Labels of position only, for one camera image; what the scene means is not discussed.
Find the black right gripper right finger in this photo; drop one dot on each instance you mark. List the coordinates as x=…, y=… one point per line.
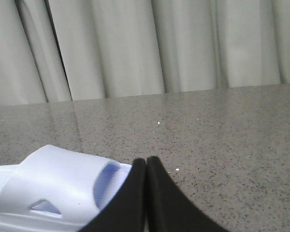
x=168, y=209

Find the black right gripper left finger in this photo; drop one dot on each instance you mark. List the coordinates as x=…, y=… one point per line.
x=125, y=212

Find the light blue slipper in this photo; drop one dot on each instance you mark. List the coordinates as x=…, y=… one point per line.
x=57, y=190

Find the pale green curtain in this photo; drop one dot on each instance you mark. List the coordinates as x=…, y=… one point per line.
x=67, y=50

